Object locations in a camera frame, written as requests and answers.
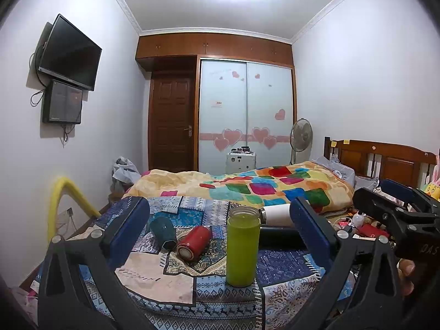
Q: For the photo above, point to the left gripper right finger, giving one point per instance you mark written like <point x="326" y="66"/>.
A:
<point x="360" y="288"/>

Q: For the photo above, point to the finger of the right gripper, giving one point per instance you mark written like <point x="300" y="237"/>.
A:
<point x="402" y="188"/>
<point x="383" y="210"/>

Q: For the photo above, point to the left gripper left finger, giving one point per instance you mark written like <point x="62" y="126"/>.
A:
<point x="79" y="288"/>

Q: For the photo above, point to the green cylindrical cup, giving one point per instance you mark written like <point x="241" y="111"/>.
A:
<point x="243" y="233"/>

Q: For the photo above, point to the white steel cup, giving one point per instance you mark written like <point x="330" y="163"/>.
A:
<point x="276" y="215"/>

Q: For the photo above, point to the black cylindrical cup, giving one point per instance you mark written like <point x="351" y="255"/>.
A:
<point x="280" y="239"/>

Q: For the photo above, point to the dark green faceted cup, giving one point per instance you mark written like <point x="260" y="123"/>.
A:
<point x="164" y="233"/>

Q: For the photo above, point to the red cylindrical cup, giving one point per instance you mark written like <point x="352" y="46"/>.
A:
<point x="190" y="247"/>

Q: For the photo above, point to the right hand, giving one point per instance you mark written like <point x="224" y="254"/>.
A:
<point x="405" y="269"/>

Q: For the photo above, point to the yellow cartoon plush toy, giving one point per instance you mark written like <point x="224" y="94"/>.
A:
<point x="433" y="187"/>

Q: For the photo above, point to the wooden bed headboard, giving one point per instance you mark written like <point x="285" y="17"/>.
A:
<point x="404" y="164"/>

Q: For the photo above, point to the grey pillow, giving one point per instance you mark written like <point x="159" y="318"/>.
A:
<point x="347" y="173"/>

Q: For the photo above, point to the standing electric fan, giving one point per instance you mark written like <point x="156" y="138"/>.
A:
<point x="300" y="138"/>

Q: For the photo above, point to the blue patterned bedsheet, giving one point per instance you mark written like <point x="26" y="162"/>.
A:
<point x="177" y="294"/>

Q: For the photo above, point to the colourful patchwork blanket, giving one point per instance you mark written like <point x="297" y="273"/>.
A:
<point x="270" y="186"/>

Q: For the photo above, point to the grey clothes pile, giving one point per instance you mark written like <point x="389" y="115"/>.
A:
<point x="124" y="175"/>

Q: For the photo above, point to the small white cabinet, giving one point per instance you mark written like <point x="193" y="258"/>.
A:
<point x="240" y="159"/>

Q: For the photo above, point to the frosted sliding wardrobe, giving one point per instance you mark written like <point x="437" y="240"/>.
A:
<point x="244" y="104"/>

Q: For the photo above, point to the wooden overhead cabinet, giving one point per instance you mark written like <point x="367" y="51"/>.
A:
<point x="163" y="50"/>

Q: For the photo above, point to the brown wooden door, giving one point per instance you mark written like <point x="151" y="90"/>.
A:
<point x="171" y="121"/>

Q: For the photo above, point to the wall power socket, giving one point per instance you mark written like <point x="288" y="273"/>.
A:
<point x="63" y="219"/>

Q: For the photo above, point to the small black wall monitor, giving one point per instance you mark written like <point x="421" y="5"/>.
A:
<point x="62" y="104"/>

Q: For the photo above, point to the wall mounted black television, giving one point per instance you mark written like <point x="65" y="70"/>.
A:
<point x="70" y="55"/>

